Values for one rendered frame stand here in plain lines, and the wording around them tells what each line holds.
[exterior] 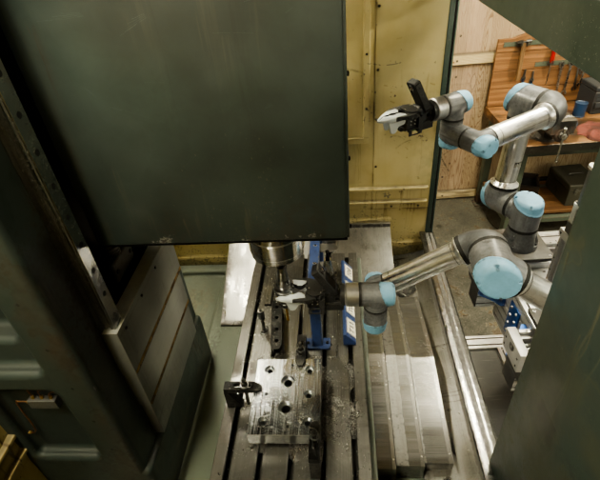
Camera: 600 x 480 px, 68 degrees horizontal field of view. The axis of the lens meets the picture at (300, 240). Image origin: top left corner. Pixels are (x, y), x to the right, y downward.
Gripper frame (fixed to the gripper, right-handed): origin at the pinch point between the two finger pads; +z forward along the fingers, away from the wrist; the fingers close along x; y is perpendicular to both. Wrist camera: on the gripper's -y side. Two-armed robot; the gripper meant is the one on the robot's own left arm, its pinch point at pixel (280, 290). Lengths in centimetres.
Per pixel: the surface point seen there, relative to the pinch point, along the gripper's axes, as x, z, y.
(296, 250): -5.4, -7.1, -20.2
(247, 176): -12.7, 1.6, -47.5
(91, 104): -13, 32, -66
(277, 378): -7.6, 3.7, 34.6
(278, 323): 20.1, 6.3, 37.1
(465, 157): 261, -129, 91
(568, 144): 184, -172, 45
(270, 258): -8.2, -0.2, -19.6
